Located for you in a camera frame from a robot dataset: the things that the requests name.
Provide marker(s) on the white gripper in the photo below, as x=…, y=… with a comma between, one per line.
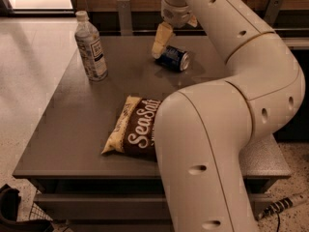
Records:
x=176, y=15

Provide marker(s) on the blue pepsi can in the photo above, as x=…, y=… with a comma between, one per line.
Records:
x=174, y=59

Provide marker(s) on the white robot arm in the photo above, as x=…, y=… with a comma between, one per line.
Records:
x=200, y=130

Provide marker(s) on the clear plastic water bottle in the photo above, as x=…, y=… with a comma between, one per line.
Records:
x=90, y=49

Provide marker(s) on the sea salt chips bag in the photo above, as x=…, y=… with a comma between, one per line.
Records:
x=134, y=133

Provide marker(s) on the left metal bracket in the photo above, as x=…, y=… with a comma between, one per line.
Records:
x=125, y=19

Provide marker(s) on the metal bracket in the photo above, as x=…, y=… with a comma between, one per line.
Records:
x=272, y=11
x=125, y=19

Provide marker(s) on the right metal bracket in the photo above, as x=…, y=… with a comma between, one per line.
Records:
x=272, y=11

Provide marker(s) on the wire basket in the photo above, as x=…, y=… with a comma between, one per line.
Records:
x=36, y=212

